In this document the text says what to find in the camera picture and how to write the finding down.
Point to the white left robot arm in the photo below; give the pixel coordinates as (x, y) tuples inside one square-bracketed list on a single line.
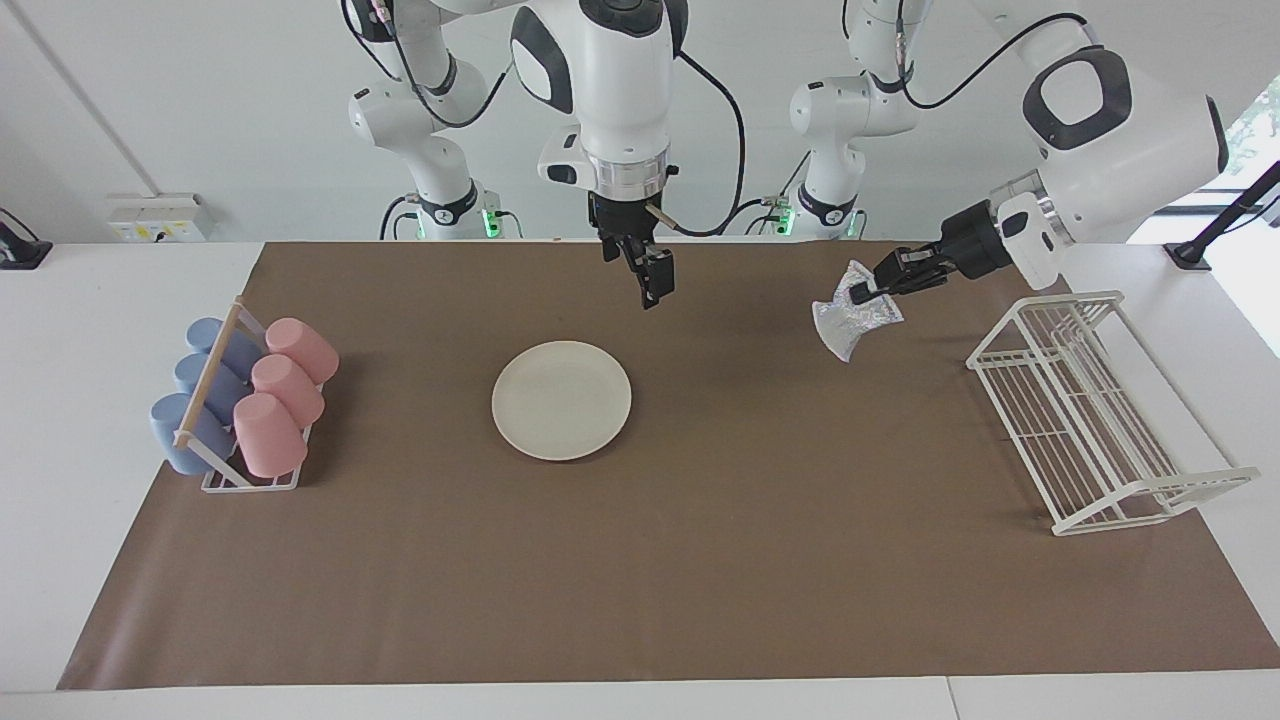
[(1130, 140)]

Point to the window with greenery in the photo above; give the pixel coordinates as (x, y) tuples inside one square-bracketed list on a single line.
[(1255, 130)]

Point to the brown table mat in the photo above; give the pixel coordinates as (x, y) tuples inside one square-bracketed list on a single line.
[(700, 560)]

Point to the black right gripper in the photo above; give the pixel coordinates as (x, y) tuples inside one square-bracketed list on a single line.
[(625, 225)]

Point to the white round plate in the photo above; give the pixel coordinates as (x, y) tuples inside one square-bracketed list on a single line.
[(561, 400)]

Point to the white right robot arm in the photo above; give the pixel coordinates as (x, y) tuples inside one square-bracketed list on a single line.
[(620, 90)]

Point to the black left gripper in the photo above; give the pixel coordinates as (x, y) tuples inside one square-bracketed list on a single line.
[(970, 245)]

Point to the pink plastic cup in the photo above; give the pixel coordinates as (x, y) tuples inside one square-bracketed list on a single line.
[(268, 435), (288, 390), (302, 348)]

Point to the black clamp mount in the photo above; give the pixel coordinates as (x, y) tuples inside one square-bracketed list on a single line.
[(20, 250)]

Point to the blue plastic cup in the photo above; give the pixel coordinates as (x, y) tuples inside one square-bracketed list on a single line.
[(175, 435), (195, 378), (205, 335)]

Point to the cup holder with wooden rod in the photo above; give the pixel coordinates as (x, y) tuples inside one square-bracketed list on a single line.
[(210, 370)]

